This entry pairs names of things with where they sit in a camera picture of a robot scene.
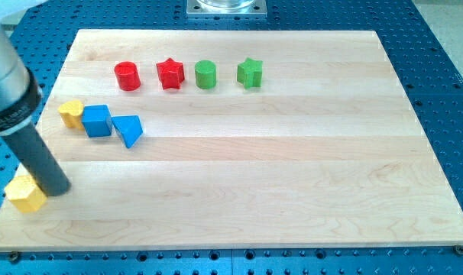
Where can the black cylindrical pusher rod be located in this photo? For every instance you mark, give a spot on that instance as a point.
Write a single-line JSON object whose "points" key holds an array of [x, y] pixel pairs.
{"points": [[33, 153]]}

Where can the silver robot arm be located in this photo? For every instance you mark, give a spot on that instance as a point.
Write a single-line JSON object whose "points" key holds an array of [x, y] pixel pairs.
{"points": [[20, 95]]}

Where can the yellow hexagon block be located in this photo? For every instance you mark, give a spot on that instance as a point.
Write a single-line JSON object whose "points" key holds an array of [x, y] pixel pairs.
{"points": [[25, 194]]}

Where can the yellow heart block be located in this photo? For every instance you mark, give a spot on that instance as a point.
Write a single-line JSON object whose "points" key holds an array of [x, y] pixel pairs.
{"points": [[71, 113]]}

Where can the blue cube block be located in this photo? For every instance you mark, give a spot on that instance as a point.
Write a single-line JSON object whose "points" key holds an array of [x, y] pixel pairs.
{"points": [[97, 121]]}

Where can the blue triangle block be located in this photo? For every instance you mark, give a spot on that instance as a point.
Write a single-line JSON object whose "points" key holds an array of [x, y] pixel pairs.
{"points": [[128, 128]]}

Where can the red cylinder block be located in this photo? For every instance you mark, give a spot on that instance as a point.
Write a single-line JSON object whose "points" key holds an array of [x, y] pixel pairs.
{"points": [[127, 76]]}

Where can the wooden board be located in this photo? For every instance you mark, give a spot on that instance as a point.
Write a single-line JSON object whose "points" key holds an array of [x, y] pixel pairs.
{"points": [[327, 153]]}

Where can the red star block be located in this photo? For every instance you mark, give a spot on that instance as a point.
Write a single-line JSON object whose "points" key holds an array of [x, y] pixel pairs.
{"points": [[170, 73]]}

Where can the green cylinder block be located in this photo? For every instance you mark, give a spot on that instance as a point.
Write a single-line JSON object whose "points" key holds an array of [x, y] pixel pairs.
{"points": [[205, 73]]}

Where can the green star block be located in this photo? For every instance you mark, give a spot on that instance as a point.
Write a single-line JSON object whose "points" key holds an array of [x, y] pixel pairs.
{"points": [[249, 73]]}

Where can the blue perforated table plate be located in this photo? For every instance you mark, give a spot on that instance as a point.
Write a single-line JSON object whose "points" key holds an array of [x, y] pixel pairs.
{"points": [[44, 37]]}

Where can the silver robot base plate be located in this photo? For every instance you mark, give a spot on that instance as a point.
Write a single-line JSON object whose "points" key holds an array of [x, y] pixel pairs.
{"points": [[226, 8]]}

